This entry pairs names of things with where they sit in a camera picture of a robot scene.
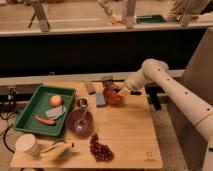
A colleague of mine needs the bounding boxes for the black brush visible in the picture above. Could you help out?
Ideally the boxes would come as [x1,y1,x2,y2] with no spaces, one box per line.
[101,76,120,92]

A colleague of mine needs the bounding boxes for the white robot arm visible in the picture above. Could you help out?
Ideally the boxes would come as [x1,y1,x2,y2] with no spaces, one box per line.
[120,59,213,171]

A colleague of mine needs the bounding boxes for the red bowl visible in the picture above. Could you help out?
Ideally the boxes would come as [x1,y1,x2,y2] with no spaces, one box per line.
[103,88,122,105]

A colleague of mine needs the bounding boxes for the purple bowl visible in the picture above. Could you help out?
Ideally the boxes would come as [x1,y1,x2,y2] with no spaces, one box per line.
[66,109,93,136]

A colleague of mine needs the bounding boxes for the blue sponge block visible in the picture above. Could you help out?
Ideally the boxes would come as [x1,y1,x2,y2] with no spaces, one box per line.
[96,92,106,107]

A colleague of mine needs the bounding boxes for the grey rectangular block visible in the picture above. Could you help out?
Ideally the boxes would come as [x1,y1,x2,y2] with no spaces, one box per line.
[85,81,95,95]

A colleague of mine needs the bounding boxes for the small metal cup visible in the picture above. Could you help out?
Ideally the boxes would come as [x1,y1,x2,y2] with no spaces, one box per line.
[77,98,88,108]

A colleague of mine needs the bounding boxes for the metal spoon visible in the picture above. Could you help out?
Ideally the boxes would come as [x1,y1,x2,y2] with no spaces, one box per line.
[76,107,87,131]

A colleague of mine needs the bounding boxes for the bunch of dark grapes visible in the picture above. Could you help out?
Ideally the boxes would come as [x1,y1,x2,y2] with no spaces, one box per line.
[90,133,114,162]

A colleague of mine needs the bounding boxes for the red apple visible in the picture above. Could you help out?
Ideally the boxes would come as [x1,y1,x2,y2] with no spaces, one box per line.
[50,95,62,107]

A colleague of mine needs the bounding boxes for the green mat in background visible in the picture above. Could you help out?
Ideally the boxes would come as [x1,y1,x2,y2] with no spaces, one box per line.
[136,15,166,24]

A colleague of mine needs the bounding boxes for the red sausage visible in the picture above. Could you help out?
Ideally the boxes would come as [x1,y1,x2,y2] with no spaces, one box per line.
[35,115,56,125]

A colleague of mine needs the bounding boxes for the green plastic tray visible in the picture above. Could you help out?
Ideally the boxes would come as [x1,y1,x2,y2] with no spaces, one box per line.
[14,85,75,137]

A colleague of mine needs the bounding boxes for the yellow banana toy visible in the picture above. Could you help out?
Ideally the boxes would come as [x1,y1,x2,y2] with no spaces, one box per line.
[40,142,73,161]

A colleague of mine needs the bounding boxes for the white paper cup stack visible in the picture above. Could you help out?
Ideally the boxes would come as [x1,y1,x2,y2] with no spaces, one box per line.
[15,134,40,155]

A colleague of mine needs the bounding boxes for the black cables at left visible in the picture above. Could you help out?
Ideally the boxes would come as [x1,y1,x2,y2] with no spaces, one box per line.
[0,85,21,154]

